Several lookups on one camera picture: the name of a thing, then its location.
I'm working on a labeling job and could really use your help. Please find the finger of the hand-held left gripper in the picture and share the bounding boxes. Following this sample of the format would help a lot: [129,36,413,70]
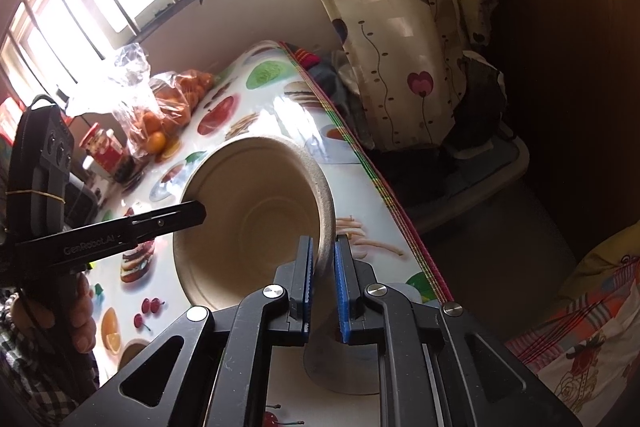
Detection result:
[127,201,207,242]

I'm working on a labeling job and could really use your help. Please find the person's left hand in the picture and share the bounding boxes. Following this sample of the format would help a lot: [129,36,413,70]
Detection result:
[10,274,97,354]

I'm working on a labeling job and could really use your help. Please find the fruit print tablecloth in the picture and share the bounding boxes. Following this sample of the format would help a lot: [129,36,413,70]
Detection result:
[75,41,451,427]

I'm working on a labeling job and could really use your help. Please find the person's left forearm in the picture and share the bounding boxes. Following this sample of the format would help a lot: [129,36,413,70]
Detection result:
[0,292,101,427]

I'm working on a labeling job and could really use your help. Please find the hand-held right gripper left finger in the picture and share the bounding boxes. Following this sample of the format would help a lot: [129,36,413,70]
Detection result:
[62,236,315,427]

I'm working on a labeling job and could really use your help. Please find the printed blanket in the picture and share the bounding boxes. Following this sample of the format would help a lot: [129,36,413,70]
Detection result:
[505,277,640,427]

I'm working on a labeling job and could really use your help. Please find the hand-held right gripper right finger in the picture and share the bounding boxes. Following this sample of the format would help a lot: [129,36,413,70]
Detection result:
[334,234,583,427]

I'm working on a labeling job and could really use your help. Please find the brown paper bowl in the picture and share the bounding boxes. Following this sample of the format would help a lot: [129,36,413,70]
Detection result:
[172,136,335,314]
[304,324,382,397]

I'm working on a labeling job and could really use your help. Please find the plastic bag of oranges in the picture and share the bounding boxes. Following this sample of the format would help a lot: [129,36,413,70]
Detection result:
[67,43,217,160]

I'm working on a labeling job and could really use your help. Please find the dark garment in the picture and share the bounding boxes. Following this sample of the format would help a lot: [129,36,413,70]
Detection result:
[440,51,509,148]

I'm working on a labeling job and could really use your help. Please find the small dark jar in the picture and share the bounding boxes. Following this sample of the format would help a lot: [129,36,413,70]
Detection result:
[112,152,140,184]

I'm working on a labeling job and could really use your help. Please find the yellow pillow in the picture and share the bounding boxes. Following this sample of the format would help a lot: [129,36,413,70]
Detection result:
[570,222,640,304]

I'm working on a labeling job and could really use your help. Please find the grey plastic tub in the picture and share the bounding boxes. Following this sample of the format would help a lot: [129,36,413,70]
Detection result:
[390,134,531,234]

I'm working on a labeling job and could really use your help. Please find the heart print curtain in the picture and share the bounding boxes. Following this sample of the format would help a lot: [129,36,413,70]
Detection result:
[275,0,521,152]

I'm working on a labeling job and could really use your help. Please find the red snack jar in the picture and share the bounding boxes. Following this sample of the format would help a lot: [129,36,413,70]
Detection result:
[80,124,127,174]

